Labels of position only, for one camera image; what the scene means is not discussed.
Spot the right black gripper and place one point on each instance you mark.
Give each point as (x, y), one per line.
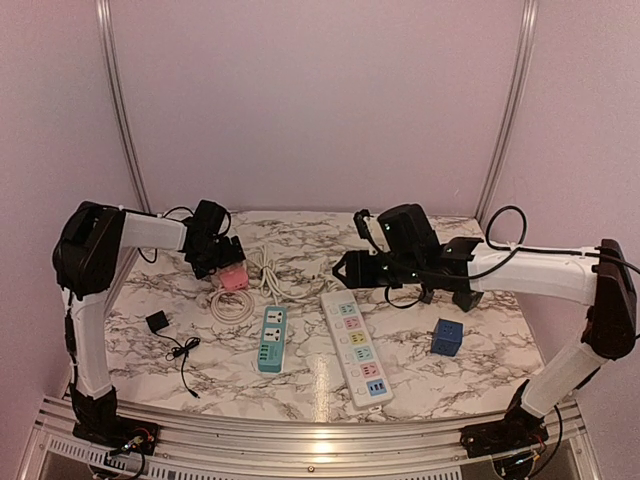
(358, 273)

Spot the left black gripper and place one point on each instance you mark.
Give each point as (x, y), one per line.
(230, 257)

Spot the pink power strip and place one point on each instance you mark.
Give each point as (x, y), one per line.
(233, 279)

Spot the black charger with thin cable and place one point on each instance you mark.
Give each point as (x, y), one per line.
(157, 322)

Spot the long white power strip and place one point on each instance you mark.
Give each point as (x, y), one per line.
(360, 364)

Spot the blue cube socket adapter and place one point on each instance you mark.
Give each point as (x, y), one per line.
(447, 337)

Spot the teal power strip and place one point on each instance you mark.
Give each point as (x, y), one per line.
(271, 351)

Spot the dark green dragon cube adapter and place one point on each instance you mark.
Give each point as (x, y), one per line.
(467, 301)

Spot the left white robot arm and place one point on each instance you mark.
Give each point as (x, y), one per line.
(85, 260)

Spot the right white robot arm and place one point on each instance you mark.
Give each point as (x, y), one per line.
(596, 277)

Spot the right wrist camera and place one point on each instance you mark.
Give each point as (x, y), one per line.
(370, 230)

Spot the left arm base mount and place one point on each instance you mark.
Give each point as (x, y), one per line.
(124, 435)

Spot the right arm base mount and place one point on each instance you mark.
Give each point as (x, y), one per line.
(497, 437)

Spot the aluminium front frame rail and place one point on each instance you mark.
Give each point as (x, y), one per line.
(195, 446)

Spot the left aluminium corner post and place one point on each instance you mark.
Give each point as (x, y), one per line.
(109, 51)

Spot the aluminium corner post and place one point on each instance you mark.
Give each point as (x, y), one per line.
(515, 94)
(109, 51)

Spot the right aluminium corner post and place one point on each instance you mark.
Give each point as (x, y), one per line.
(515, 94)

